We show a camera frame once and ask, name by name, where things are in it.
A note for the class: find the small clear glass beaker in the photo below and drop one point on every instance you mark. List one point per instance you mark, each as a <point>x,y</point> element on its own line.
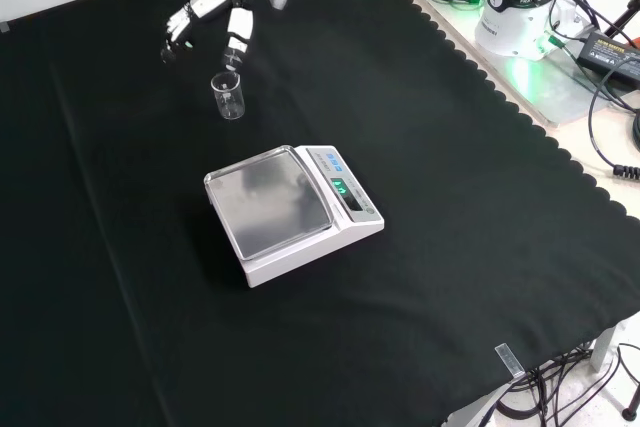
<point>227,102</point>

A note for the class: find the grey tape strip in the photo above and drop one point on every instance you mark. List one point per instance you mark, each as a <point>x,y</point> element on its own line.
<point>4,27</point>

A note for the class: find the white electronic balance steel pan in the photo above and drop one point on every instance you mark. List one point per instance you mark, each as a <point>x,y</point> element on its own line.
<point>280,207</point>

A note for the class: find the black table cloth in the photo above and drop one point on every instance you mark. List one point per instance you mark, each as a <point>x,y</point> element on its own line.
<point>400,147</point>

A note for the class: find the black power adapter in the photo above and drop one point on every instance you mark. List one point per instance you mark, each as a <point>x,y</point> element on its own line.
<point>610,54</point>

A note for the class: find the black tripod leg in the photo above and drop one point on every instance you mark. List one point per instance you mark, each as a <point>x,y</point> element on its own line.
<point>622,17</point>

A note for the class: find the clear tape strip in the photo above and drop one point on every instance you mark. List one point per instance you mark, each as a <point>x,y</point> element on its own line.
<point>510,362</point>

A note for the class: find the grey metal table leg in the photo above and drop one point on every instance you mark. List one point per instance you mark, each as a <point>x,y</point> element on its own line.
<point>603,349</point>

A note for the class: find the grey metal base plate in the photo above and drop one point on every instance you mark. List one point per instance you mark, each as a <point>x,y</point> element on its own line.
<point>565,92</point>

